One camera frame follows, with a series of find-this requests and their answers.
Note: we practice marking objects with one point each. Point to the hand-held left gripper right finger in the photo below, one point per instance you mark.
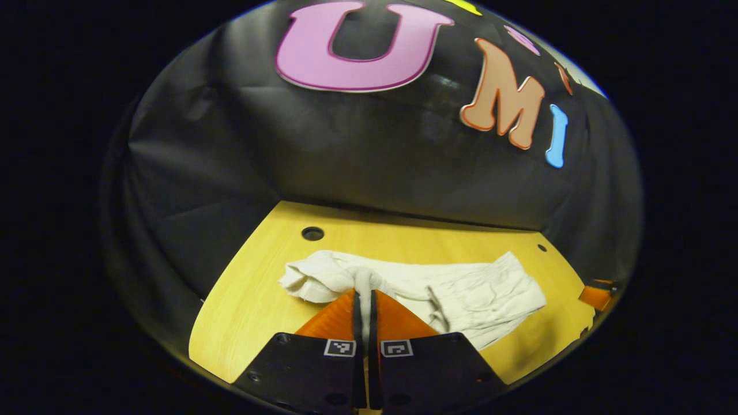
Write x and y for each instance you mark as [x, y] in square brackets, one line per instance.
[373, 346]

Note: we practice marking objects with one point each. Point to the white jeans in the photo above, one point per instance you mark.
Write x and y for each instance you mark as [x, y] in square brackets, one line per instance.
[478, 294]

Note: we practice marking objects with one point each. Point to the black backdrop cloth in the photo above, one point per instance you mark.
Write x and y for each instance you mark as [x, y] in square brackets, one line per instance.
[346, 150]

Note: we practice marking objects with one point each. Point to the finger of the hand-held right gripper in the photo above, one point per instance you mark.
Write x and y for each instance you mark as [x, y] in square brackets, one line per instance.
[597, 297]

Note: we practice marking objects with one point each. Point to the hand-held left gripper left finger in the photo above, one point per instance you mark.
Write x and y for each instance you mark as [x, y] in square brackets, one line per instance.
[358, 346]

